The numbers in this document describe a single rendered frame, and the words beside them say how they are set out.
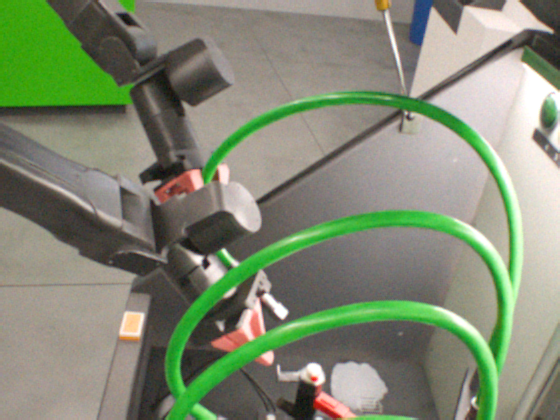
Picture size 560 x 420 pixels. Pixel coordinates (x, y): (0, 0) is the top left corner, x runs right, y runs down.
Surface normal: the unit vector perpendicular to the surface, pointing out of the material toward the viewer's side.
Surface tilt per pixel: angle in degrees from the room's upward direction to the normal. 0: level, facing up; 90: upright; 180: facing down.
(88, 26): 81
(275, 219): 90
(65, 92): 90
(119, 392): 0
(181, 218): 54
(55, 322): 0
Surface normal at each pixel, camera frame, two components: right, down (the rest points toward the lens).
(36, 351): 0.13, -0.85
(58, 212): 0.20, 0.76
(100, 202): 0.85, -0.42
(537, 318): -0.99, -0.09
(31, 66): 0.33, 0.52
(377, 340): 0.04, 0.52
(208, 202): -0.50, -0.36
